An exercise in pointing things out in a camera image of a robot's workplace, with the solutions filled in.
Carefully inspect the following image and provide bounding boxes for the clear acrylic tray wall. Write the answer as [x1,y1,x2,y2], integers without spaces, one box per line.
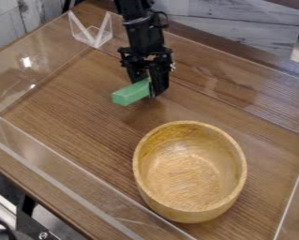
[0,16,299,240]

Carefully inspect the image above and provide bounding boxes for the green rectangular block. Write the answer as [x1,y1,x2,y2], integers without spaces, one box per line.
[111,79,150,106]

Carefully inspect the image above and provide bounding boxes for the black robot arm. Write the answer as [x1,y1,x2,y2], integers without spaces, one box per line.
[114,0,174,98]

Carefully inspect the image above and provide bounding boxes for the black table leg frame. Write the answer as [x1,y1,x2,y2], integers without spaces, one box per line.
[17,195,61,240]

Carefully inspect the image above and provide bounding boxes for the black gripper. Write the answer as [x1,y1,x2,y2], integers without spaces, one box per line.
[118,18,174,98]

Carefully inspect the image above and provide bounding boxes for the clear acrylic corner bracket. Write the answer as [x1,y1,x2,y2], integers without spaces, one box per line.
[69,11,113,49]

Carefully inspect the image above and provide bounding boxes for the brown wooden bowl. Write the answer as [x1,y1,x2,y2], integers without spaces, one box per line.
[133,121,249,223]

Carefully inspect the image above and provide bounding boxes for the black cable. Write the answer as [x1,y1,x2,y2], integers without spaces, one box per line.
[0,217,19,240]

